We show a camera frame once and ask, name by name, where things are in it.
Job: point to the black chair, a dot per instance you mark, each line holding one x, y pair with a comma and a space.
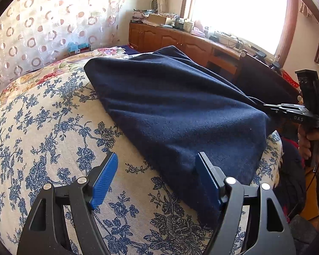
265, 77

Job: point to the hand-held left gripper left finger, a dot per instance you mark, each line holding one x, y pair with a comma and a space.
103, 180

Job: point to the blue floral white bed cover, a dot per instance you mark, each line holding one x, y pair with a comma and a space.
55, 143

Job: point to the cardboard box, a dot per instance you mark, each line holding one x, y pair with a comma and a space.
157, 18

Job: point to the white jar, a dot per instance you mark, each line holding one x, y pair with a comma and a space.
188, 25

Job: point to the circle-pattern sheer curtain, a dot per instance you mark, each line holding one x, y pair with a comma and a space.
47, 24

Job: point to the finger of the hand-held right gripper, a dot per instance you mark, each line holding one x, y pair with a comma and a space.
279, 108

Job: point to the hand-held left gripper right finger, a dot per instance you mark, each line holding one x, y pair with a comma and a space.
207, 180

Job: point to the long wooden cabinet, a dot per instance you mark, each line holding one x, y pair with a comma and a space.
175, 39

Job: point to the bright window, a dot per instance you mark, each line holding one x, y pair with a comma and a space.
236, 10

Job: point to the navy fleece garment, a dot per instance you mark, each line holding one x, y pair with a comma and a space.
180, 111

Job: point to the person's right hand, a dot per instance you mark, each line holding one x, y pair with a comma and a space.
305, 144

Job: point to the colourful floral blanket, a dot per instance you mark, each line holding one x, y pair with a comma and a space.
50, 69

